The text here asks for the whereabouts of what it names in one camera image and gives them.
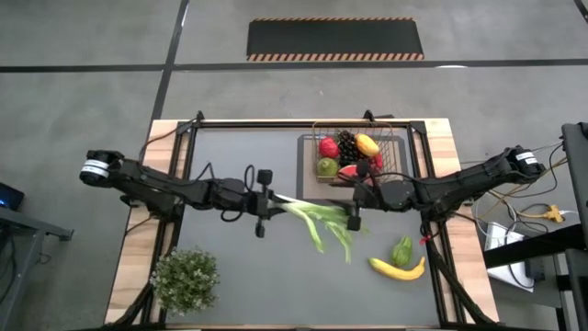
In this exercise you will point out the black hazard-striped floor mat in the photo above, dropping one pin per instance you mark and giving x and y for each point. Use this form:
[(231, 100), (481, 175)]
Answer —
[(335, 39)]

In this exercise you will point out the yellow power plug splitter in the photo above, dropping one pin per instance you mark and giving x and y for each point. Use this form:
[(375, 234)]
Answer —
[(553, 213)]

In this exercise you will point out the orange mango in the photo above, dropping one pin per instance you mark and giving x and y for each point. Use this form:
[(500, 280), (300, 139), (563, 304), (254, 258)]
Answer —
[(367, 144)]

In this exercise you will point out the watermelon slice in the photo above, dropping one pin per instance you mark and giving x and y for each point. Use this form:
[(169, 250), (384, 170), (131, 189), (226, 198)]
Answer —
[(349, 171)]

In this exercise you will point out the green bell pepper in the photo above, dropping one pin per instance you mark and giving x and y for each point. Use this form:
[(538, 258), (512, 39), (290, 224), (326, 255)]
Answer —
[(402, 252)]

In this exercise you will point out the green pear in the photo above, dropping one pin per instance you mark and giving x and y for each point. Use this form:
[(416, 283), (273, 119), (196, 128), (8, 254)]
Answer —
[(327, 167)]

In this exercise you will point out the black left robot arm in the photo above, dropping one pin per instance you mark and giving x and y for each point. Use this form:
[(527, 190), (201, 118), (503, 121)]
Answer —
[(161, 188)]

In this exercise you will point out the green and white leek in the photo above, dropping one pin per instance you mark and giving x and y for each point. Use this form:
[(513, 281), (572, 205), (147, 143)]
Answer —
[(321, 213)]

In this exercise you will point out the black aluminium table frame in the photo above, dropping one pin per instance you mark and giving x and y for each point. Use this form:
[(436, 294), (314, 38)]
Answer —
[(275, 123)]

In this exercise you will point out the yellow banana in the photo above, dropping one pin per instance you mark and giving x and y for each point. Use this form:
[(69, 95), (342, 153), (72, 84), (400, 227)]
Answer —
[(395, 273)]

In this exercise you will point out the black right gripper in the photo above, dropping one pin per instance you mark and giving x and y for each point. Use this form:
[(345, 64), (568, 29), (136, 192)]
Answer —
[(372, 197)]

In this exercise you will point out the brown placemat with black border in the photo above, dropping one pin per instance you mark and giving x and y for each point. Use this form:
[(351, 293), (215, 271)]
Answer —
[(308, 190)]

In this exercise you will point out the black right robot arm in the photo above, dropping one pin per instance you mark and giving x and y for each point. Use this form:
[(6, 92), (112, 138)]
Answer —
[(459, 188)]

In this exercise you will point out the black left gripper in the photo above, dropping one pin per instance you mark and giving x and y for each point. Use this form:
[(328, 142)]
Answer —
[(255, 202)]

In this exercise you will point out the purple grape bunch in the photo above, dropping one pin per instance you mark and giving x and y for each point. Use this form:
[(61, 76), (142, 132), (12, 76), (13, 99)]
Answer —
[(347, 146)]

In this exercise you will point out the green potted plant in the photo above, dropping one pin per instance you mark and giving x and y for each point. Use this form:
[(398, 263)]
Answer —
[(185, 280)]

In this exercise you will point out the grey desk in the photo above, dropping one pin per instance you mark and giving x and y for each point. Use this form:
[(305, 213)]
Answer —
[(27, 225)]

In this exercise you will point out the black metal stand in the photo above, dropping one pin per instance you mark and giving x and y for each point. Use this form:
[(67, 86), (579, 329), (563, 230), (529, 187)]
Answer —
[(576, 161)]

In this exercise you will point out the black device with blue light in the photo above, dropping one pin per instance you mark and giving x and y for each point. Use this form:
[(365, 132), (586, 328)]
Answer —
[(11, 197)]

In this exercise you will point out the small red tag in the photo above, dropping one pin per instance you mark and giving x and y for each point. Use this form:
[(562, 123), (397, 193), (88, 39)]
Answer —
[(424, 239)]

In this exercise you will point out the white box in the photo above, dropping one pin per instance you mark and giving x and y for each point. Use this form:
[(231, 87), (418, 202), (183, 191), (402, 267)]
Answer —
[(498, 239)]

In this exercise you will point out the grey table mat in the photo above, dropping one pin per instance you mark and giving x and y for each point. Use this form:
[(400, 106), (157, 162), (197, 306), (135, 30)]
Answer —
[(234, 294)]

